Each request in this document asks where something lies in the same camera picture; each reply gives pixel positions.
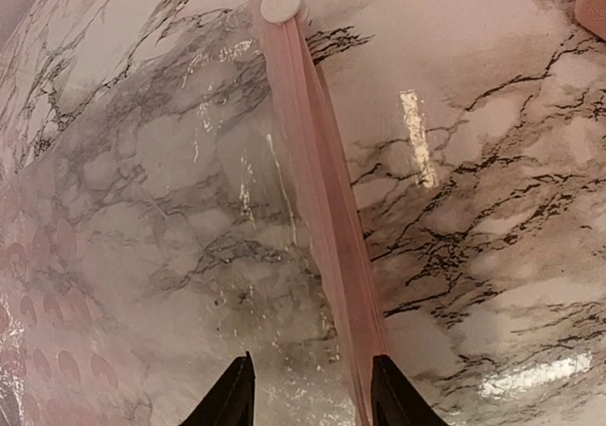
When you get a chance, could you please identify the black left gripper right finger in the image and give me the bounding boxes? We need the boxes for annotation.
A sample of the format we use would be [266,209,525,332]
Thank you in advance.
[371,355,445,426]

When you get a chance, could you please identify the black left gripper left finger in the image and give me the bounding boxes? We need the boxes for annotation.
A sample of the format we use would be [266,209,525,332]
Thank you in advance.
[180,352,256,426]

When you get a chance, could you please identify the clear pink zip top bag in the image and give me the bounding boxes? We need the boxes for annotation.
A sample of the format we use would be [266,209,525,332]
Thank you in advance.
[1,0,358,425]

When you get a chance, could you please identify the white round zipper slider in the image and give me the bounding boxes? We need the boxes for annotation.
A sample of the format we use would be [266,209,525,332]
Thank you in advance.
[259,0,310,25]

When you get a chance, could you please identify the pink perforated plastic basket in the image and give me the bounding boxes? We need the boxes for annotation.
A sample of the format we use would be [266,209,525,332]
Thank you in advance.
[574,0,606,41]

